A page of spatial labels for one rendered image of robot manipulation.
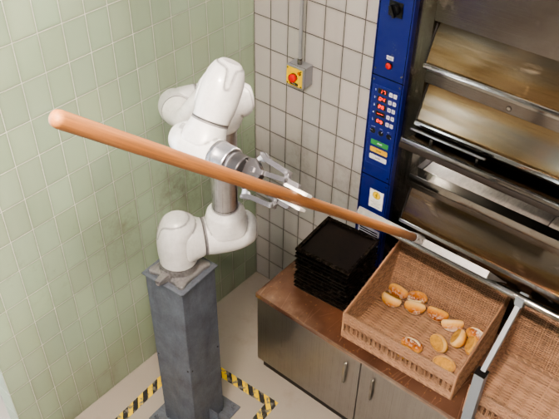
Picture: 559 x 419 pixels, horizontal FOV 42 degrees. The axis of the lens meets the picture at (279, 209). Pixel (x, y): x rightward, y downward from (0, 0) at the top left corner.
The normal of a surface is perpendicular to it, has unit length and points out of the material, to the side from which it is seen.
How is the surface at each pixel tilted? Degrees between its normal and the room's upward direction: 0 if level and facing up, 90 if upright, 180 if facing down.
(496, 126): 70
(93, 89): 90
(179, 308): 90
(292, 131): 90
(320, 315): 0
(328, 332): 0
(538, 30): 90
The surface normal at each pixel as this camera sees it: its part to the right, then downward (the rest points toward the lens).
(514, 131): -0.60, 0.19
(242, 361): 0.01, -0.77
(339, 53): -0.64, 0.48
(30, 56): 0.76, 0.42
